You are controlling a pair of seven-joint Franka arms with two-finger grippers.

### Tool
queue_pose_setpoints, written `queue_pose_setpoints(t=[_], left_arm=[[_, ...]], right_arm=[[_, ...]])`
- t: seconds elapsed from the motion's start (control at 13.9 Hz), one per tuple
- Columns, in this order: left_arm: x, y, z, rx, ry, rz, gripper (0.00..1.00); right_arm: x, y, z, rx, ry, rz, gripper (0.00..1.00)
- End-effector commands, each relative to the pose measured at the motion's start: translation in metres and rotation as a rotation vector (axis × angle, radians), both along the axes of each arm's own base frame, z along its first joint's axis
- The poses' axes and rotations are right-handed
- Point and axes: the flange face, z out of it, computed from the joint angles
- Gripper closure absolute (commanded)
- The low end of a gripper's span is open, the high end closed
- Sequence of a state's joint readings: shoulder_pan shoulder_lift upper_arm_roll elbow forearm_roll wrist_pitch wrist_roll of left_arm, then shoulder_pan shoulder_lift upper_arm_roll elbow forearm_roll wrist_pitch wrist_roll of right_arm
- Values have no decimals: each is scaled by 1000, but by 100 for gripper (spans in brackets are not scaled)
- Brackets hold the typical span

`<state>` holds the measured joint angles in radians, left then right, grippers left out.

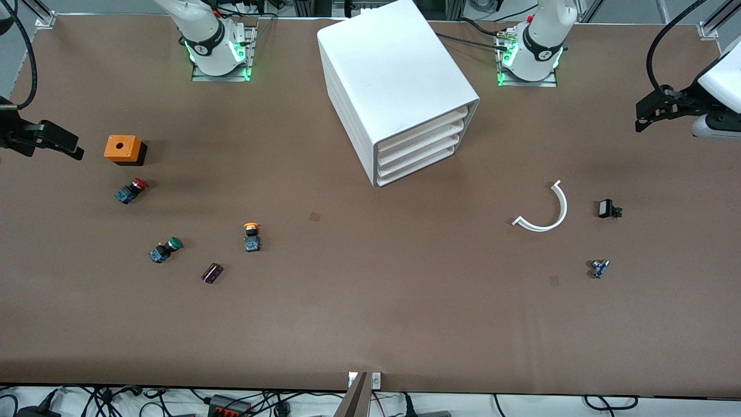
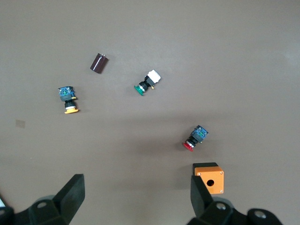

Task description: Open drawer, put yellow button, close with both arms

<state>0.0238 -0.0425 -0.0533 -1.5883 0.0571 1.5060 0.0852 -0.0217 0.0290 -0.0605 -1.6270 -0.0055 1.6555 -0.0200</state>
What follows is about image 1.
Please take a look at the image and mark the white plastic drawer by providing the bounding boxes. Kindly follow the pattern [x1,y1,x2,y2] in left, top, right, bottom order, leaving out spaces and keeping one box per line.
[377,108,468,156]
[378,120,466,167]
[379,133,462,177]
[379,144,457,186]

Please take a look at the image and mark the red push button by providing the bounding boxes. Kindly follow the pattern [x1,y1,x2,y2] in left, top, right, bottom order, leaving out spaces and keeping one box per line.
[114,178,149,205]

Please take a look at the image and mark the black plug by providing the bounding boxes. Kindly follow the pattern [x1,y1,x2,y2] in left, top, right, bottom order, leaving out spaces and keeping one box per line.
[401,393,452,417]

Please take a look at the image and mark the dark background equipment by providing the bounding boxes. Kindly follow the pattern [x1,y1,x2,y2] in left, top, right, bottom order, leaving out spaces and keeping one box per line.
[292,0,348,18]

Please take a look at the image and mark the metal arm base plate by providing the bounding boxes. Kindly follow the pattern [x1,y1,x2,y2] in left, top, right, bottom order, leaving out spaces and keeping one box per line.
[497,35,558,88]
[191,24,258,82]

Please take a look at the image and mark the green push button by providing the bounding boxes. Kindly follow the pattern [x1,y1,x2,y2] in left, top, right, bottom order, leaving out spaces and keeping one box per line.
[149,236,184,264]

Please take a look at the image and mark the black looped cable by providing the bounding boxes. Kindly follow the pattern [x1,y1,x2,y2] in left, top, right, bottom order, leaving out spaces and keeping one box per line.
[584,394,639,411]

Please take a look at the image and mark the orange box with hole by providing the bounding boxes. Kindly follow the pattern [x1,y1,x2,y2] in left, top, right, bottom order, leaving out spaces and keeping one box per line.
[104,135,148,167]

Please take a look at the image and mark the black red power strip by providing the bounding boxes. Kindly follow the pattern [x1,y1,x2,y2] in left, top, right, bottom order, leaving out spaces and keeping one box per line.
[207,394,254,417]

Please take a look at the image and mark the aluminium frame strut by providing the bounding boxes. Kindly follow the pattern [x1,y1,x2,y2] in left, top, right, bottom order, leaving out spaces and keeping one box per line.
[23,0,57,29]
[698,0,741,39]

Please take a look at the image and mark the black power adapter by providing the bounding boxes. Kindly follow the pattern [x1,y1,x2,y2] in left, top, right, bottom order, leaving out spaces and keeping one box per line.
[14,387,63,417]

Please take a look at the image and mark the white drawer cabinet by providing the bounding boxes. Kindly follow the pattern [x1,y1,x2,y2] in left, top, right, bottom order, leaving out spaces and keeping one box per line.
[317,0,480,188]

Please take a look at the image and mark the white curved plastic piece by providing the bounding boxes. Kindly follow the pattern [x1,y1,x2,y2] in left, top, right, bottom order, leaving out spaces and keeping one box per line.
[512,180,568,233]

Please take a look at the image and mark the black base cable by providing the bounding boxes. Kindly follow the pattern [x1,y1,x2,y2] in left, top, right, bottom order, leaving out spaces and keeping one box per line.
[457,17,505,38]
[435,32,513,52]

